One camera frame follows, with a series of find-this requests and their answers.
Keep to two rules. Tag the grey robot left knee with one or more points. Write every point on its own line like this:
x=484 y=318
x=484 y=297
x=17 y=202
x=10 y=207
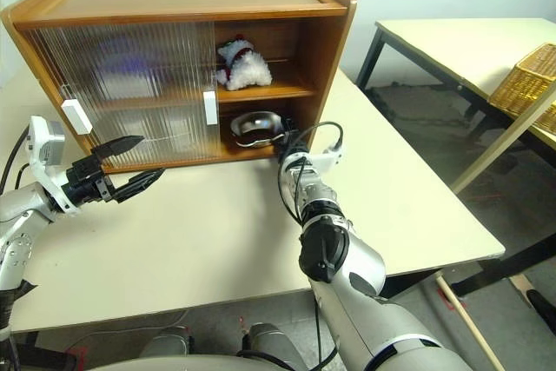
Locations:
x=167 y=342

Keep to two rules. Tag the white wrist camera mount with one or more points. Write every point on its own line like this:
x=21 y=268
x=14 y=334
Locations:
x=326 y=160
x=37 y=145

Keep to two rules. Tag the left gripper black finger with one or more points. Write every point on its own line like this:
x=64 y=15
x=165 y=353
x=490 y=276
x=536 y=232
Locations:
x=117 y=147
x=139 y=182

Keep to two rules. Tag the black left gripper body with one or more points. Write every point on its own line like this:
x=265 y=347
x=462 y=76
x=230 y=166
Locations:
x=84 y=184

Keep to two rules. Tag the cream table with black frame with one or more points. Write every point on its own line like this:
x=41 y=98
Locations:
x=456 y=41

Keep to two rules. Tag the metal bowl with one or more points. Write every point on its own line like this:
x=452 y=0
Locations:
x=256 y=125

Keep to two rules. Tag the white plush toy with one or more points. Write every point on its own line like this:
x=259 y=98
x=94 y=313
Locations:
x=247 y=71

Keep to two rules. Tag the short wooden plank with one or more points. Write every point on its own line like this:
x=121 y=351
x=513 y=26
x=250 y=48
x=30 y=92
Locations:
x=521 y=286

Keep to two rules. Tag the purple tissue pack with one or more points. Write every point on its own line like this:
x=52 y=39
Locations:
x=121 y=58

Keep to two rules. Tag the large wicker basket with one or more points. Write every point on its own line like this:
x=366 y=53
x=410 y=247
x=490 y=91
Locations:
x=530 y=80

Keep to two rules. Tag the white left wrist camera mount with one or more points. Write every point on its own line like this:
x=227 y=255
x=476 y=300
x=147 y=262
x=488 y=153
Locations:
x=37 y=145

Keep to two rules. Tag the black table leg frame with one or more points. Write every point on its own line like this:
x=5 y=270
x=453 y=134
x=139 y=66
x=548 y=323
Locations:
x=499 y=269
x=43 y=351

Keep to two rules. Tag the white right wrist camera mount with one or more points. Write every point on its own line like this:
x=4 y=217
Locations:
x=326 y=160

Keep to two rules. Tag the silver robot torso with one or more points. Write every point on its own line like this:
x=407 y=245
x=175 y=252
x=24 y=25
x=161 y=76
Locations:
x=195 y=364

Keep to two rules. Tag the grey robot right knee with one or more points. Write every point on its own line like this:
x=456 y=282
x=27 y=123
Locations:
x=269 y=340

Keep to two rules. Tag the cream table leg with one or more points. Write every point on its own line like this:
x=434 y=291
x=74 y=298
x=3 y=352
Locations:
x=504 y=138

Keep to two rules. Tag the small wicker basket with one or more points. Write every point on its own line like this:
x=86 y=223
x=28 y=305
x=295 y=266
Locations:
x=547 y=121

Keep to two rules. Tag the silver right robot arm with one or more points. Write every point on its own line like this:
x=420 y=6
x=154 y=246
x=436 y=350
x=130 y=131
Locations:
x=360 y=266

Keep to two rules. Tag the ribbed clear sliding door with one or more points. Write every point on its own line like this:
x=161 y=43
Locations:
x=206 y=62
x=48 y=67

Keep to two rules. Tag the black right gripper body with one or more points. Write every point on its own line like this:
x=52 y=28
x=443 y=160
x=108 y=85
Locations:
x=293 y=145

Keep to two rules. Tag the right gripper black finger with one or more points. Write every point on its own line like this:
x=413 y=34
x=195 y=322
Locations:
x=292 y=125

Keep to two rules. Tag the long wooden stick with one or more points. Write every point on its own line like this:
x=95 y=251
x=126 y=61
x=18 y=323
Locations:
x=469 y=323

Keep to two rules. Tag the grey robot knee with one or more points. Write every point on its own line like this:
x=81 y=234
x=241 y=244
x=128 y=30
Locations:
x=269 y=340
x=167 y=342

